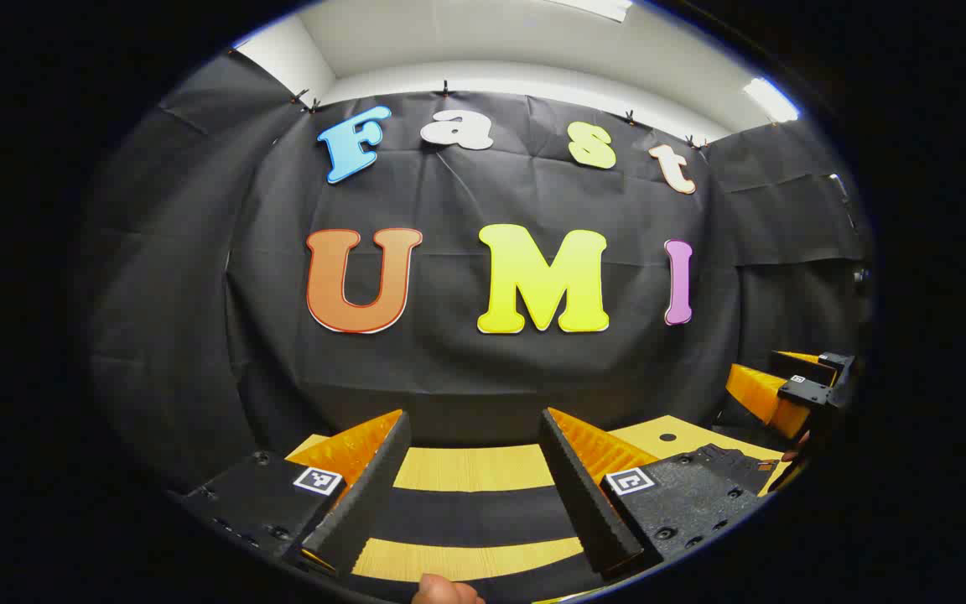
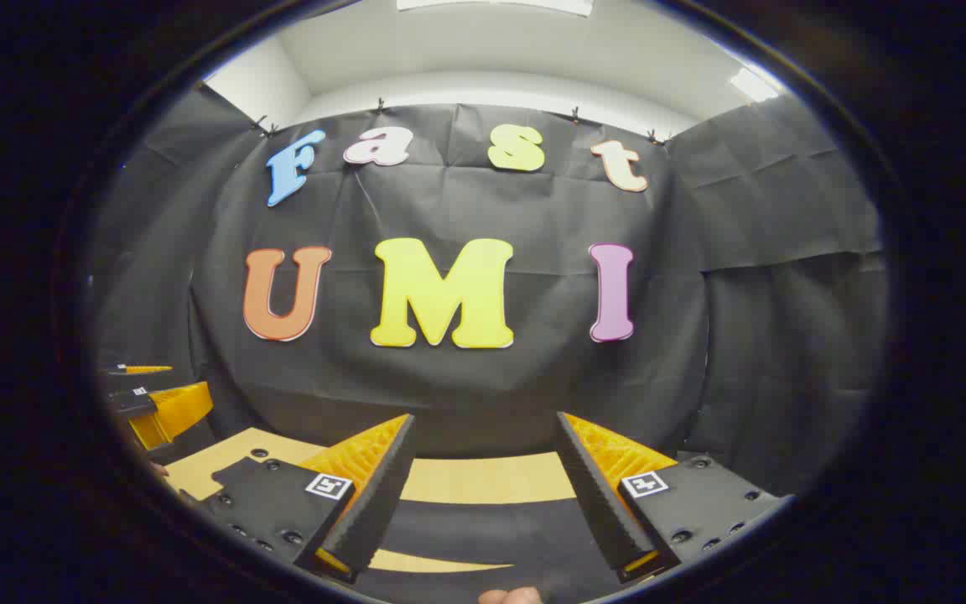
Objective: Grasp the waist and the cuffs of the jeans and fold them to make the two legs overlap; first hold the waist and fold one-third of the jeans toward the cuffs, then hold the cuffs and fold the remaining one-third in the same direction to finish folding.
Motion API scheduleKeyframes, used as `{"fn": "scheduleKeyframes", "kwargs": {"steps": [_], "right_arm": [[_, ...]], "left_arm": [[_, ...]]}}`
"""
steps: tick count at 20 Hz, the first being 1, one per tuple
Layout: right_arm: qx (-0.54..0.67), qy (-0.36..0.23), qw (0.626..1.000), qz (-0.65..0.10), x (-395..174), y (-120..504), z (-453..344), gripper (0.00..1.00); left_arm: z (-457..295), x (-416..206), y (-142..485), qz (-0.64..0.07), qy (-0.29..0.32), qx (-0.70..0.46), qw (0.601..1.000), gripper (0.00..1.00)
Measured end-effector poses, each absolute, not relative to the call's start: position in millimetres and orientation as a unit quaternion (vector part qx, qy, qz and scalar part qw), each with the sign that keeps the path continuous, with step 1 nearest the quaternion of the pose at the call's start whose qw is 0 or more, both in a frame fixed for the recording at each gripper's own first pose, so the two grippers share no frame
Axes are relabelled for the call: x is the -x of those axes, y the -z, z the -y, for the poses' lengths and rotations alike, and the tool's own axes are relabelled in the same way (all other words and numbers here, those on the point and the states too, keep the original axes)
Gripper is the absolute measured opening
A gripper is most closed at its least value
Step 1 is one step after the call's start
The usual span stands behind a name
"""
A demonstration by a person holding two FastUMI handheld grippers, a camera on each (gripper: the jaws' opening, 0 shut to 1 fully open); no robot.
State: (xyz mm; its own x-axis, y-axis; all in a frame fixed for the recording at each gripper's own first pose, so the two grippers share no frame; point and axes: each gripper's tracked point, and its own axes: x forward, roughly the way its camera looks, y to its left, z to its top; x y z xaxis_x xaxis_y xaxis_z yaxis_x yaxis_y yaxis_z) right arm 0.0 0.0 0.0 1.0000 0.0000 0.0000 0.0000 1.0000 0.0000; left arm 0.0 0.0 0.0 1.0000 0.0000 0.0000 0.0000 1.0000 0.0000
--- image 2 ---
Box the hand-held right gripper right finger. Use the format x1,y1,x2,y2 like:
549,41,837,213
555,411,792,584

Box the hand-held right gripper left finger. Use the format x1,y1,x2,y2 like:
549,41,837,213
181,413,417,584

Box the dark denim jeans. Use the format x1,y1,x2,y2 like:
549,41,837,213
357,501,626,604

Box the ceiling light panel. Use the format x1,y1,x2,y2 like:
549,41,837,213
397,0,595,18
730,67,782,103

